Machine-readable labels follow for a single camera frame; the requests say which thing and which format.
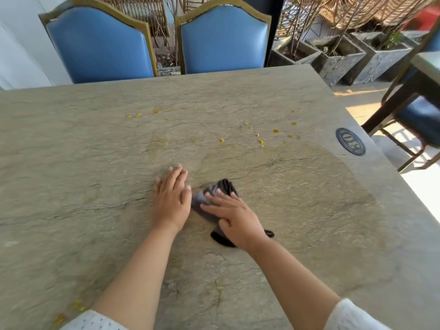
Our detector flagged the scattered yellow food crumbs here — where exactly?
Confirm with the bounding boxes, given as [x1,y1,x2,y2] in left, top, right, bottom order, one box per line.
[51,108,302,327]

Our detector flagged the blue padded chair gold frame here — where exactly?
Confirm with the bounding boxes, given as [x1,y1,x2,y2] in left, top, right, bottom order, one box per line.
[38,0,159,85]
[379,16,440,173]
[174,0,272,75]

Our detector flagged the person's right forearm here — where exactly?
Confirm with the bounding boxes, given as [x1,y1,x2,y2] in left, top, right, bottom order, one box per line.
[246,236,341,330]

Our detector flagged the black pillar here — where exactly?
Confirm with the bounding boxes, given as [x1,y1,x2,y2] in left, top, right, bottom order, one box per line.
[240,0,286,67]

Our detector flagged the black oval number plate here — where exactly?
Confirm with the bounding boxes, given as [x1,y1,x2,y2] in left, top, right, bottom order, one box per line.
[335,127,366,157]

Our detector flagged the person's right hand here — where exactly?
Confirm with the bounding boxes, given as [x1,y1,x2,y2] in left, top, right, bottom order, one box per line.
[200,188,269,253]

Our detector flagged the grey table black legs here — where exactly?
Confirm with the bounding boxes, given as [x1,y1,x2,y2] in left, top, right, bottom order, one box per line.
[361,29,440,134]

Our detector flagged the grey stone table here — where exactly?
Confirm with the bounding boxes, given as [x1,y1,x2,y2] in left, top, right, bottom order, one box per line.
[0,64,440,330]

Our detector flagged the white dotted right sleeve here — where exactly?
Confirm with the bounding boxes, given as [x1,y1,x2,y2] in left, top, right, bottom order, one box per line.
[324,298,392,330]

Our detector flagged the dark grey cloth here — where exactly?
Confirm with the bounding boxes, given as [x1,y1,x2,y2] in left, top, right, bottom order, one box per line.
[191,178,275,248]

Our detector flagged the group of rattan chairs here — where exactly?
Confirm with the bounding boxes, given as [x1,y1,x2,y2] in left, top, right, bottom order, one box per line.
[70,0,440,38]

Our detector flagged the person's left hand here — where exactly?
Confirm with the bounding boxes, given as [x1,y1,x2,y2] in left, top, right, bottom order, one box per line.
[152,164,193,234]

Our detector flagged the person's left forearm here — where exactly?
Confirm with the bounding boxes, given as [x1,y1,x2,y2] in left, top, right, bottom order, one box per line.
[91,225,183,330]

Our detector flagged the white dotted left sleeve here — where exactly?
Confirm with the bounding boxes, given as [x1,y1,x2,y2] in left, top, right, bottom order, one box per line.
[60,309,128,330]

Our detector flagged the white dotted sleeve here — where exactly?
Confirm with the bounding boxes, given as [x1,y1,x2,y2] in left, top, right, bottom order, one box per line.
[60,309,128,330]
[324,298,392,330]

